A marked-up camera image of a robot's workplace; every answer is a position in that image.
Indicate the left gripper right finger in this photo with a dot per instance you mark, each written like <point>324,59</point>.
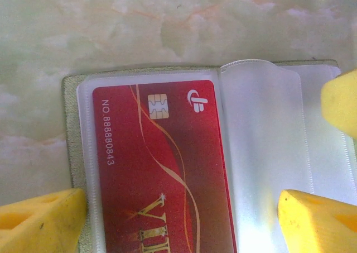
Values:
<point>320,225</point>

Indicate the green card holder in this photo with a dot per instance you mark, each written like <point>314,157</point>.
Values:
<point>265,124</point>

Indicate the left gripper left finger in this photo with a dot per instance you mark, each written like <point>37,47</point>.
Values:
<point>39,225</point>

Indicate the red VIP card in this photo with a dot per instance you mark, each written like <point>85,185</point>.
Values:
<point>167,152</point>

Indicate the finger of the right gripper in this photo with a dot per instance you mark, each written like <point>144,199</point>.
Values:
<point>341,105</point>

